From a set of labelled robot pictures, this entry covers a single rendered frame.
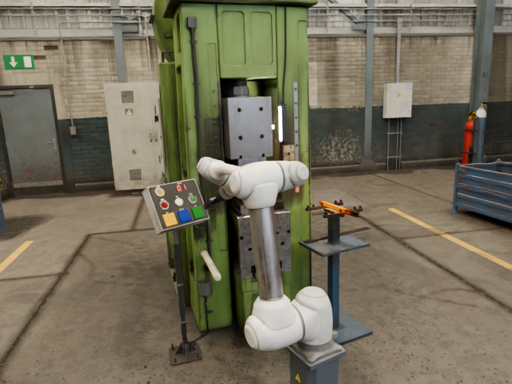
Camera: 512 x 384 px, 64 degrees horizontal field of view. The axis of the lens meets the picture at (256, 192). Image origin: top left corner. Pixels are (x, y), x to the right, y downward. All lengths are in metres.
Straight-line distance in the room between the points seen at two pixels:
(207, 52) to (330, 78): 6.58
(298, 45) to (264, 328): 2.02
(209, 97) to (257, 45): 0.49
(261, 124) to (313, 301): 1.39
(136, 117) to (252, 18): 5.36
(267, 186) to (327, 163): 7.76
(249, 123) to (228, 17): 0.70
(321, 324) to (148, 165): 6.63
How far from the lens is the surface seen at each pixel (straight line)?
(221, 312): 3.19
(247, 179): 1.54
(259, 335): 1.67
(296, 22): 3.04
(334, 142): 9.31
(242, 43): 2.89
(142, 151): 8.06
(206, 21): 2.85
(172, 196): 2.53
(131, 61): 8.72
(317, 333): 1.80
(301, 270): 3.28
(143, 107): 8.01
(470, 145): 9.83
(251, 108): 2.73
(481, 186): 6.12
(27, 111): 9.11
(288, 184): 1.64
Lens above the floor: 1.67
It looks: 13 degrees down
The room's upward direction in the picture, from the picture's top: 2 degrees counter-clockwise
